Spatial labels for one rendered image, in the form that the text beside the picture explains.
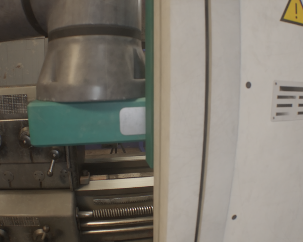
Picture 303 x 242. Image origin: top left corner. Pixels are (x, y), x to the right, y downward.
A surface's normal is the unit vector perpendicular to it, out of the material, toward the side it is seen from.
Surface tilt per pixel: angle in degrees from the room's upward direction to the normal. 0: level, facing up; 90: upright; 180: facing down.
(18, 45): 90
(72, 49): 70
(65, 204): 32
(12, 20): 135
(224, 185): 90
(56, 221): 90
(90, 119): 90
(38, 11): 129
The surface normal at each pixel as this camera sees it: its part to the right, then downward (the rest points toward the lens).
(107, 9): 0.46, 0.17
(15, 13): -0.07, 0.72
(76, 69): -0.04, -0.15
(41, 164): 0.20, 0.19
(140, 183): 0.12, -0.69
